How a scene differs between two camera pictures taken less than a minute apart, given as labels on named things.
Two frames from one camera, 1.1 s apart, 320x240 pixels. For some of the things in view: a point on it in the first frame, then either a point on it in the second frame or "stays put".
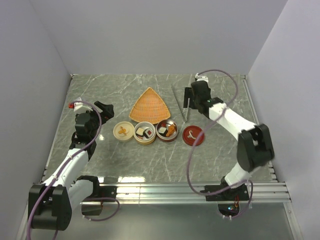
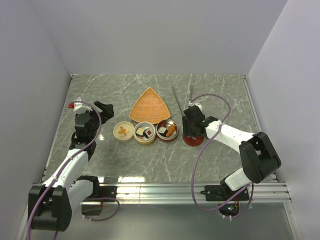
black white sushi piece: (140, 131) stays put
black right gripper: (188, 94) -> (186, 130)
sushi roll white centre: (162, 131) stays put
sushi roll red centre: (149, 132) stays put
